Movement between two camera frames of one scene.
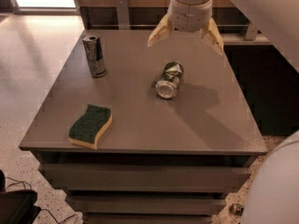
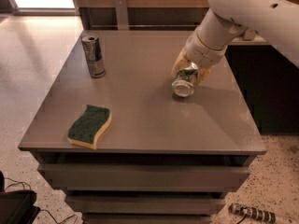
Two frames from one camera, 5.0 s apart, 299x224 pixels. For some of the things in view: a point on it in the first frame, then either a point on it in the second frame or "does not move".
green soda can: [167, 85] -> [184, 81]
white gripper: [191, 15] -> [202, 54]
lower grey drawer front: [148, 204] does not move
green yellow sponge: [89, 126] does not move
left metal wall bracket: [122, 10] does not move
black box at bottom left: [17, 206] does not move
